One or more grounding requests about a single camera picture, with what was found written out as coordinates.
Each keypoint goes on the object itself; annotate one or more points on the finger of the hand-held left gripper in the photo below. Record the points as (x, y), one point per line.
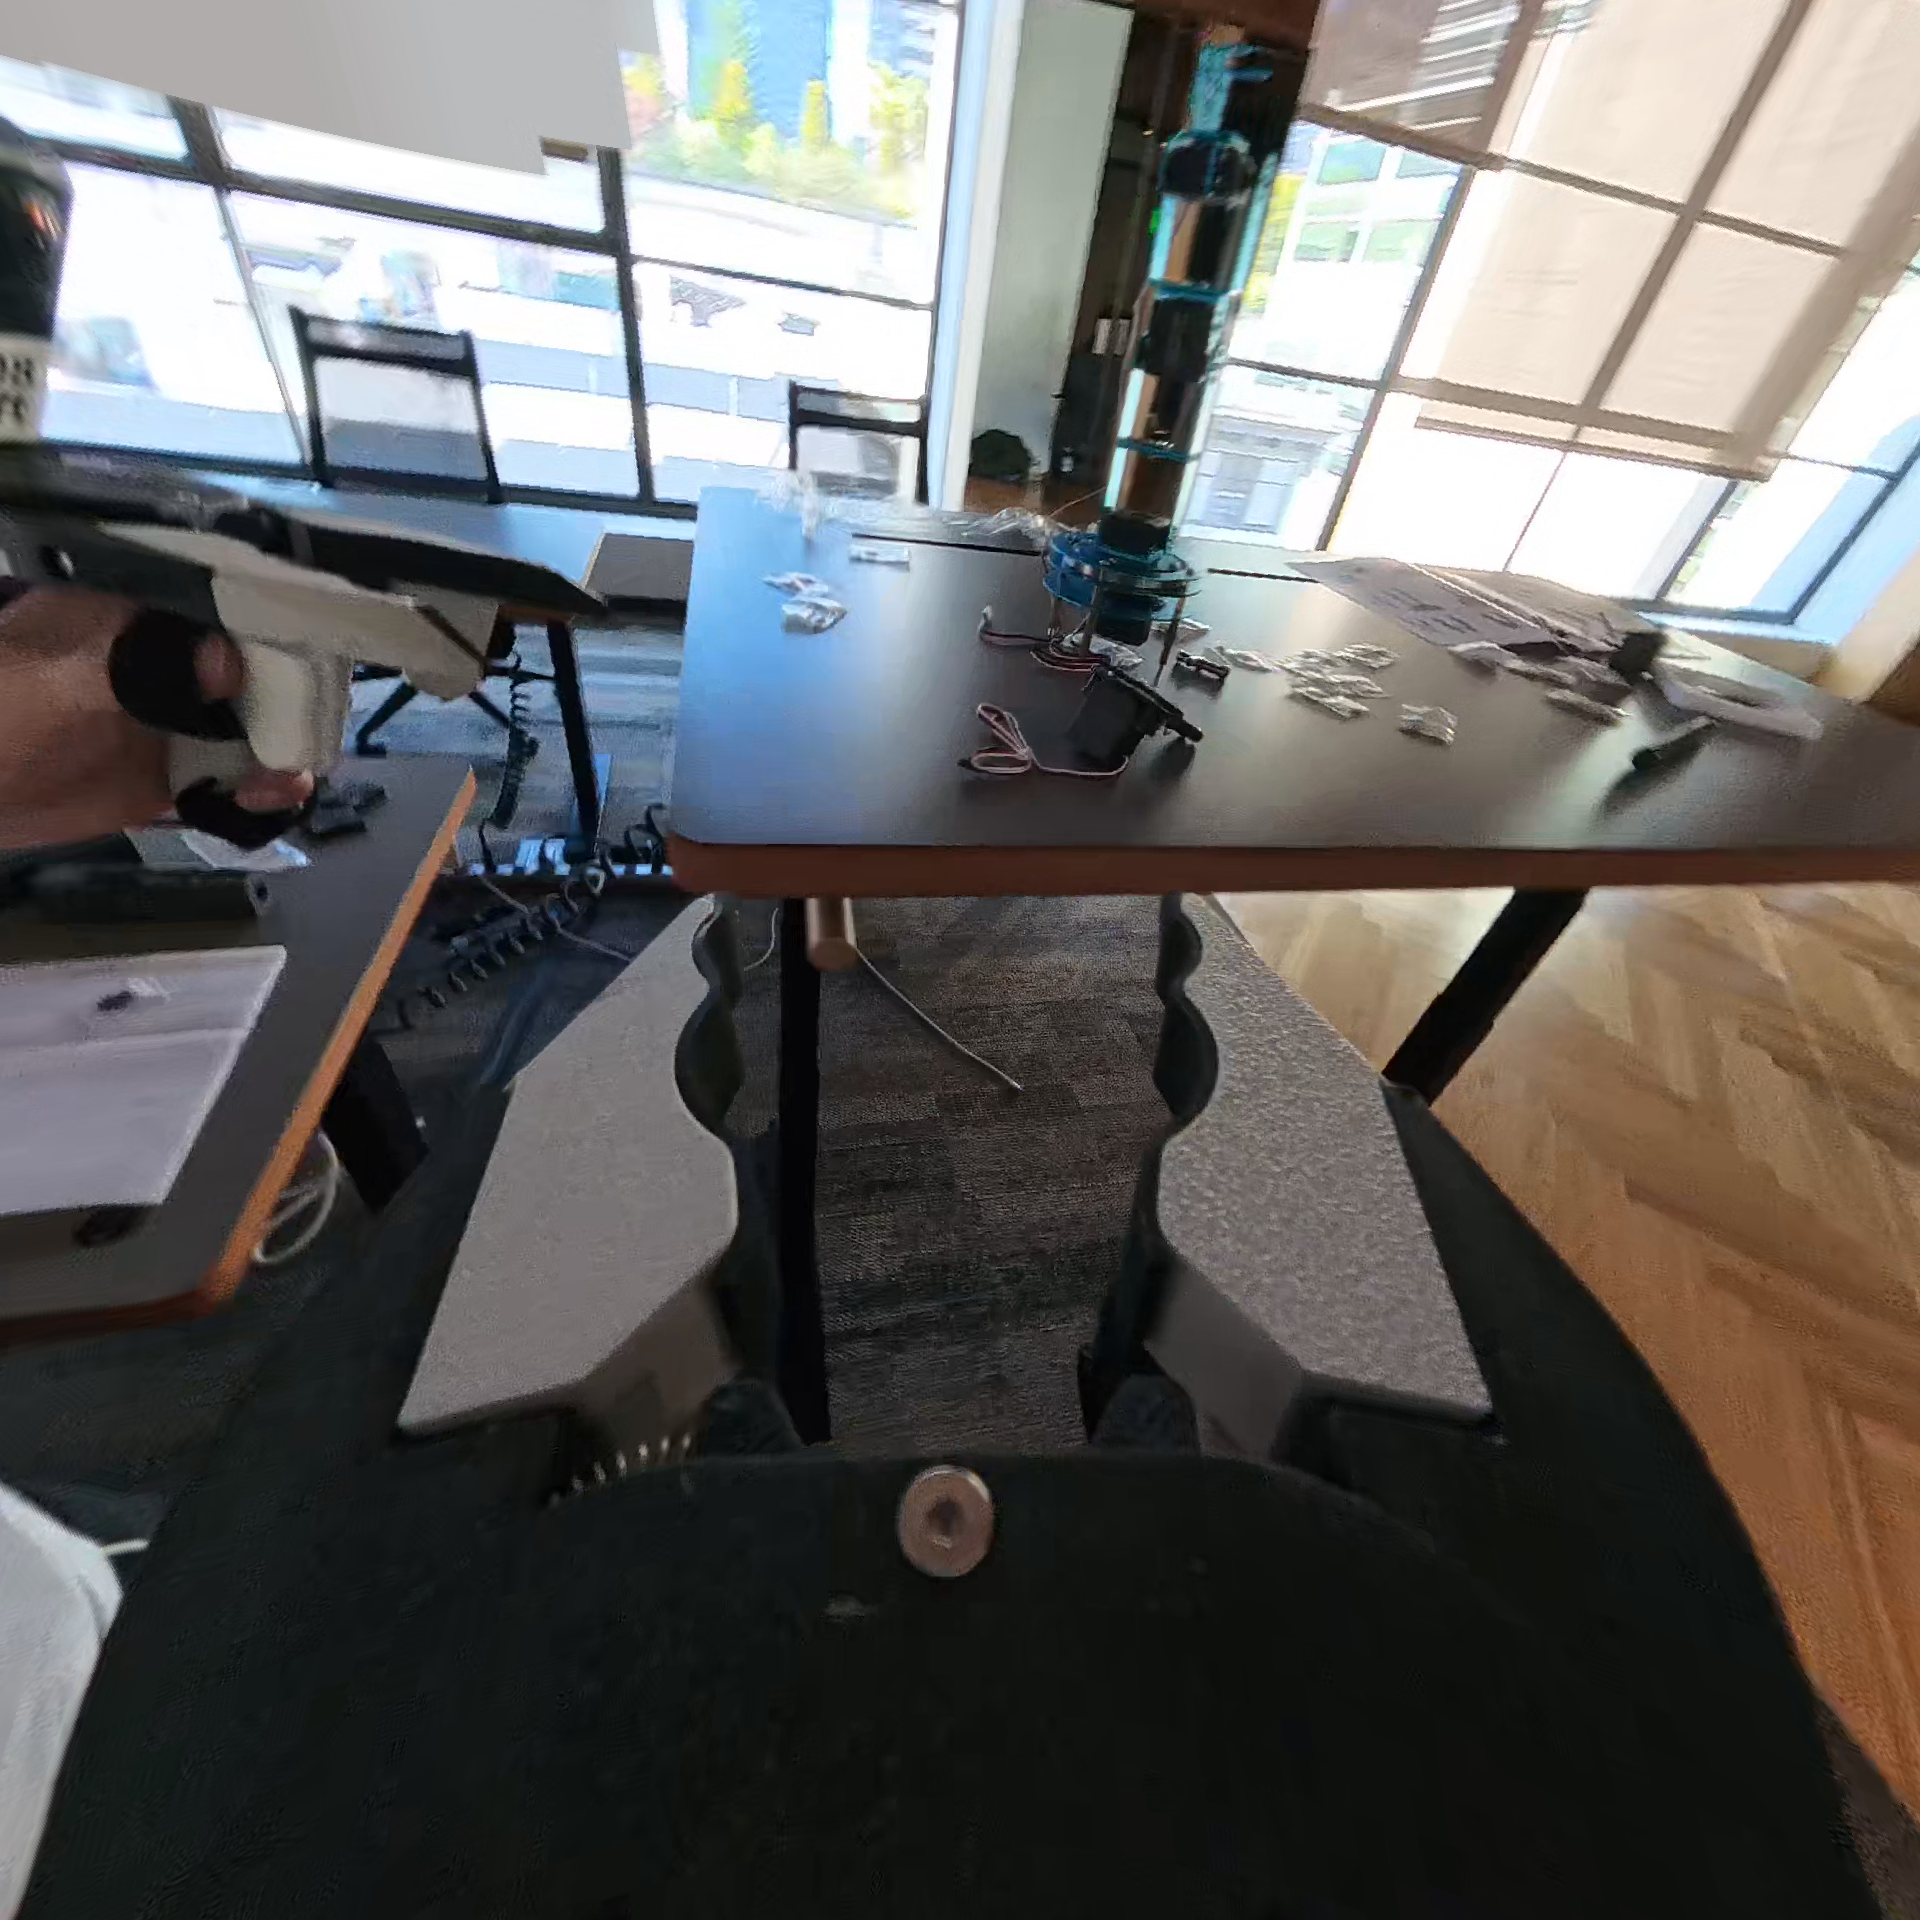
(194, 559)
(389, 639)

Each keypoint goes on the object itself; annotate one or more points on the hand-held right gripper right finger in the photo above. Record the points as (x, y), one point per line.
(1320, 1231)

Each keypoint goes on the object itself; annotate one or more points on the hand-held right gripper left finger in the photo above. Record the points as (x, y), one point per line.
(585, 1201)

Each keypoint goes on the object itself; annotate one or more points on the blue round metal base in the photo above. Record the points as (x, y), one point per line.
(1125, 578)

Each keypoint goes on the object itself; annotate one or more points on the person's left hand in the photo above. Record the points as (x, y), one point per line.
(61, 721)

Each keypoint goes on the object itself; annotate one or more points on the small black block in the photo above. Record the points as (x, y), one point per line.
(338, 812)

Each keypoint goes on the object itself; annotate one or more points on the black mesh office chair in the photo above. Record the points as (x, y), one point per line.
(855, 441)
(399, 406)

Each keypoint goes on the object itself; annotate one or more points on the black power strip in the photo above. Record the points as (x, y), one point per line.
(570, 863)

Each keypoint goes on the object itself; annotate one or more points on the tiny black part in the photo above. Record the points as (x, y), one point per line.
(120, 997)

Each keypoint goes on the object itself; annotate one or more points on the large glass window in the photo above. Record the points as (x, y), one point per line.
(751, 330)
(1500, 494)

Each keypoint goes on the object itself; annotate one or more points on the scattered small clear parts bags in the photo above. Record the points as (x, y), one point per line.
(1336, 682)

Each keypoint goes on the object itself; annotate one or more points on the black marker pen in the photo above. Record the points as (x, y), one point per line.
(1674, 743)

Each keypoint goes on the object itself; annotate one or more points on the crumpled clear plastic wrap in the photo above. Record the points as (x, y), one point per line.
(1014, 524)

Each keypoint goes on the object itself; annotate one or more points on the dark backpack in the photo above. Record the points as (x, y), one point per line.
(1001, 455)

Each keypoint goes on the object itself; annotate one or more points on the white blue instruction booklet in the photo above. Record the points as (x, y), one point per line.
(1455, 600)

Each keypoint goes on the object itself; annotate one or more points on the person's white t-shirt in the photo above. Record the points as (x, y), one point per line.
(45, 1634)

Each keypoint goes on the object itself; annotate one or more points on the white double-door cabinet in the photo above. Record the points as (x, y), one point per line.
(1036, 224)

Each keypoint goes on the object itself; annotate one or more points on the beige roller blind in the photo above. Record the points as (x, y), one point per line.
(1621, 271)

